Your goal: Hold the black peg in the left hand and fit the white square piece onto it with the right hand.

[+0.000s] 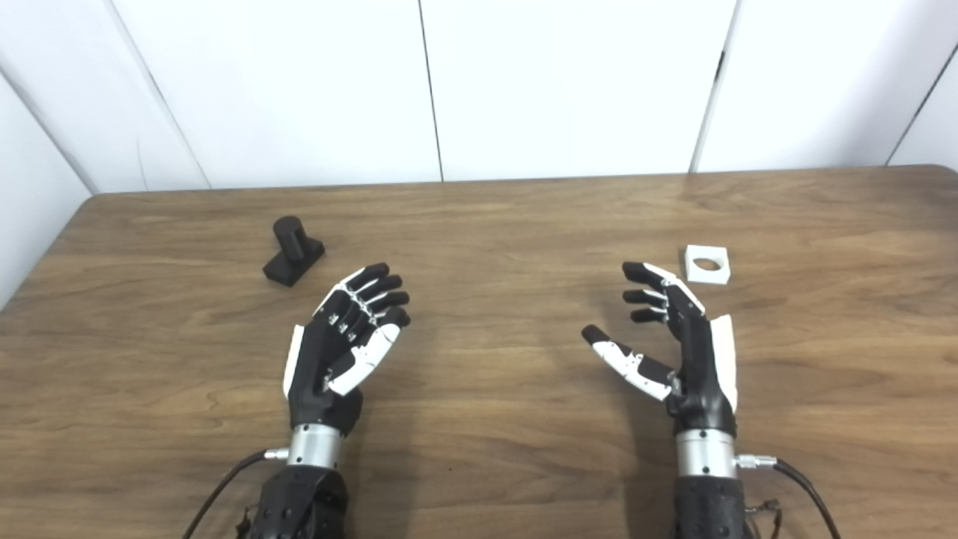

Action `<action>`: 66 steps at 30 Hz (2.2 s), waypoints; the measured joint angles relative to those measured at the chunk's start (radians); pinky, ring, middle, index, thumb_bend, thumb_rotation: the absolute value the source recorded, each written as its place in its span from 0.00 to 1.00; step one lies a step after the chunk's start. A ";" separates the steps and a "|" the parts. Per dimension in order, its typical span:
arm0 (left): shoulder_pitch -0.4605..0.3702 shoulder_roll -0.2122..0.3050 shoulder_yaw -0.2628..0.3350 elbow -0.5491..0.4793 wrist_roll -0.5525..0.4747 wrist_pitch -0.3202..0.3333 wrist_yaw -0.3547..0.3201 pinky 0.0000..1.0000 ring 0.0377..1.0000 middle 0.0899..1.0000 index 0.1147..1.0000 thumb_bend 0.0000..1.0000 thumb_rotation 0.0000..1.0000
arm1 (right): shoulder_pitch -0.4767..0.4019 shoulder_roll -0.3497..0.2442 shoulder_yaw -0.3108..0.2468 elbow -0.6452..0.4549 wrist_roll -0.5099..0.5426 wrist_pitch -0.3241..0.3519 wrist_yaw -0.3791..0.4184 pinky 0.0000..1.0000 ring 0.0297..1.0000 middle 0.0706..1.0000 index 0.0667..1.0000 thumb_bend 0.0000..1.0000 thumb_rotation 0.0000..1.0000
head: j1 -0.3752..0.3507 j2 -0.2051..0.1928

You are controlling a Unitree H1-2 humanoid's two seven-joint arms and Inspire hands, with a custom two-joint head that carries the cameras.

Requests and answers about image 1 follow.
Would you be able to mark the white square piece with hole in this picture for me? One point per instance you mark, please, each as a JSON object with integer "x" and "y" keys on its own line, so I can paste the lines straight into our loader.
{"x": 692, "y": 275}

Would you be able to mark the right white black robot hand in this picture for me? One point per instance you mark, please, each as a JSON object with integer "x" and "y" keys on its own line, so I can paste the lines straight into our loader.
{"x": 700, "y": 374}

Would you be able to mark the black peg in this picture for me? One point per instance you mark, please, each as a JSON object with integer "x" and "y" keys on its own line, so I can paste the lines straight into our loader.
{"x": 292, "y": 258}

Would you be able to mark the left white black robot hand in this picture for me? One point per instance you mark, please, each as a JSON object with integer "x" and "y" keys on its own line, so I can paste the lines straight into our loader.
{"x": 322, "y": 359}

